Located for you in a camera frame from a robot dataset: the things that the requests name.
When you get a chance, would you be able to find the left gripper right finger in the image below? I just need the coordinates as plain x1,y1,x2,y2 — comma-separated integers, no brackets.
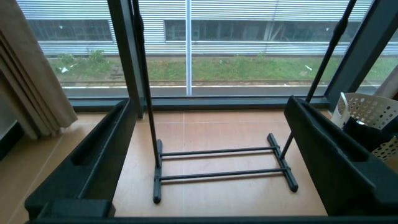
284,95,398,217

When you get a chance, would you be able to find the black clothes rack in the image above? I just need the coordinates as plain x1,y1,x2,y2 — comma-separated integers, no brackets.
130,0,358,205

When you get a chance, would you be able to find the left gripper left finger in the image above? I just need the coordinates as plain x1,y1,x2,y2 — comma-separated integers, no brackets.
24,98,138,219

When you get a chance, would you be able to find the white laundry basket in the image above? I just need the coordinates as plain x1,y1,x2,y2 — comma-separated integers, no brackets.
330,91,398,163

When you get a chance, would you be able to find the black garment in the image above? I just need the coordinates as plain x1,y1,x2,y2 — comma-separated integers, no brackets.
343,115,398,154

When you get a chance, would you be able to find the window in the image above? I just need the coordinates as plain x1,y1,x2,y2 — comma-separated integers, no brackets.
17,0,398,119

